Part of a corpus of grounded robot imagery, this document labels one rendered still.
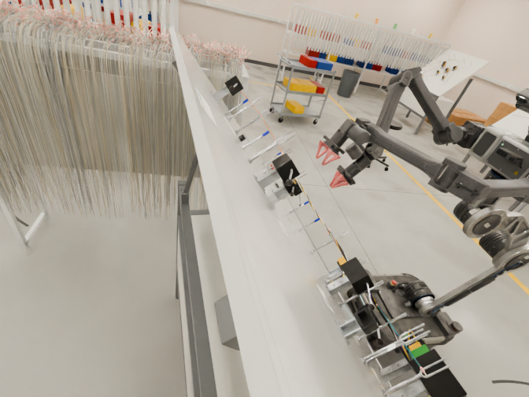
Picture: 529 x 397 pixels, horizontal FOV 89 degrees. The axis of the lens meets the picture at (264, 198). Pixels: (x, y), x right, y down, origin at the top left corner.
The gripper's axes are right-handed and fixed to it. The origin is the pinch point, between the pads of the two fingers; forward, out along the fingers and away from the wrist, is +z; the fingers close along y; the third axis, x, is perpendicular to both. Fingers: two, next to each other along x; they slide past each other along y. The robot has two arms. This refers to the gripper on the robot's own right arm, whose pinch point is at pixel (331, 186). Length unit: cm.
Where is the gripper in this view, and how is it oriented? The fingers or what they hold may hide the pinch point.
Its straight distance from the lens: 132.4
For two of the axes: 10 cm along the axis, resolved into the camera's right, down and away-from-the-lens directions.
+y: 2.4, 5.7, -7.9
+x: 6.0, 5.5, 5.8
